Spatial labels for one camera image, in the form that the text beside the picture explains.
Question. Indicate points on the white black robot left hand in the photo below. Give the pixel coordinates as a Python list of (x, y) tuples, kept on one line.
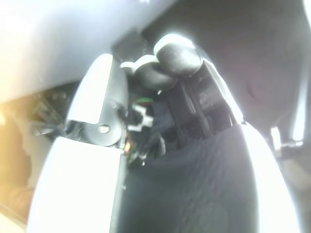
[(184, 184)]

